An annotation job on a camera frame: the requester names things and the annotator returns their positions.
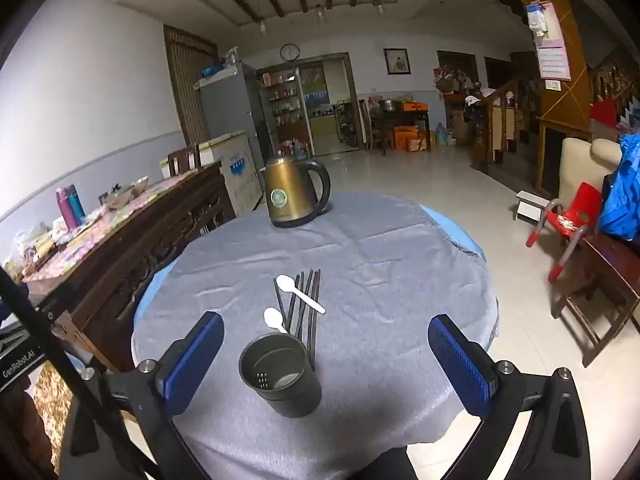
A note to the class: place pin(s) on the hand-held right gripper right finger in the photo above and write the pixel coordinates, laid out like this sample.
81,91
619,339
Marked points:
460,365

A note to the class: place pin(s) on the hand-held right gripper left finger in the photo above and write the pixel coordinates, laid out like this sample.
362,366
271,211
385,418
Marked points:
196,360

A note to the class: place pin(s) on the white plastic spoon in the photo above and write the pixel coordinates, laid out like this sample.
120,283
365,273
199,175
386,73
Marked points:
285,282
272,317

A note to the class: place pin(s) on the dark round utensil holder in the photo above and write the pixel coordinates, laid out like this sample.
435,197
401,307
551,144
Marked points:
295,391

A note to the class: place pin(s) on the dark chopstick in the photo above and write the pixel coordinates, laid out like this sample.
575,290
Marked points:
314,336
306,321
280,295
300,316
298,280

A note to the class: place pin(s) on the grey tablecloth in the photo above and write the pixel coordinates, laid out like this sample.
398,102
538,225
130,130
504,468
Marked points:
380,285

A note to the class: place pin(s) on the blue table cover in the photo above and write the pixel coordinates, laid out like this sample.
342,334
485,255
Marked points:
450,225

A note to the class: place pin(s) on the floral cloth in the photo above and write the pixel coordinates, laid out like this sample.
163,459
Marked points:
100,230

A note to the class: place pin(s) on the pink thermos bottle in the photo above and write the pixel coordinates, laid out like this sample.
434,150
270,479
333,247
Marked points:
65,210

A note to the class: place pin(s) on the blue thermos bottle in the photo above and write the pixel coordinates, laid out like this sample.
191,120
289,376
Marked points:
78,208

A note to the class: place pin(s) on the white step stool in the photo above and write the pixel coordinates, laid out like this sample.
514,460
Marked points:
530,202

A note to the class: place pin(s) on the small bowl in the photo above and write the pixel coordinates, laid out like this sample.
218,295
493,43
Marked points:
141,185
120,197

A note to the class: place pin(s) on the dark wooden chair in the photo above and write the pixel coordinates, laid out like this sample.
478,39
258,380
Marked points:
610,265

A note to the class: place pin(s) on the white cardboard box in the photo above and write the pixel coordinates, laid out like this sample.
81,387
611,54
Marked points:
240,175

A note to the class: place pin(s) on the gold electric kettle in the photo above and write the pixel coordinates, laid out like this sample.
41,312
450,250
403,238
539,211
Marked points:
285,190

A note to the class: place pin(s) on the red child's chair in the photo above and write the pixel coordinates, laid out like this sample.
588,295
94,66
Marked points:
580,205

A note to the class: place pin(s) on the wooden dining chair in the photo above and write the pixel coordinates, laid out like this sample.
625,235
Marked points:
182,160

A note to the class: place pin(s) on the beige armchair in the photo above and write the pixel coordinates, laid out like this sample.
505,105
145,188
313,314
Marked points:
575,165

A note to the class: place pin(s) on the blue water jug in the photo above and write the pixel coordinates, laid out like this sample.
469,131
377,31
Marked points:
441,135

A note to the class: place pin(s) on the orange cardboard box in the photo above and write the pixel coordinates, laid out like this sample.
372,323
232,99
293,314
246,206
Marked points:
406,137

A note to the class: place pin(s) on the blue garment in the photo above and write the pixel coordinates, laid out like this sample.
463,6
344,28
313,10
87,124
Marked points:
622,195

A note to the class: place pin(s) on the wooden stair railing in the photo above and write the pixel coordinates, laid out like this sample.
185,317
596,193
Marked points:
500,120

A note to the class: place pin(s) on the dark wooden side table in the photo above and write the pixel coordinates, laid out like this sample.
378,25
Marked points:
400,116

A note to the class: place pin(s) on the grey refrigerator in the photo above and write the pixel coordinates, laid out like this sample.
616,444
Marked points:
225,105

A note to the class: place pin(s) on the glass display cabinet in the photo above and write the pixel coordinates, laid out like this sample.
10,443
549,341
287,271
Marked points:
285,110

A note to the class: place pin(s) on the brown curtain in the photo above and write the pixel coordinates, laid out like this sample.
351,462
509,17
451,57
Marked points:
190,85

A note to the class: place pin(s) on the white light switch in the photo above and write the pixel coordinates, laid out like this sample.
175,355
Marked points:
552,85

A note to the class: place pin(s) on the framed wall picture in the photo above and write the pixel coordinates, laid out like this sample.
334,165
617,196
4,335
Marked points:
397,62

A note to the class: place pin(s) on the round wall clock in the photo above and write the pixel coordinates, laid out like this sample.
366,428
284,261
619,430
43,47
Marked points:
289,52

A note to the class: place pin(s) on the wall calendar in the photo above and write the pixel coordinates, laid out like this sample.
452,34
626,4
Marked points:
552,50

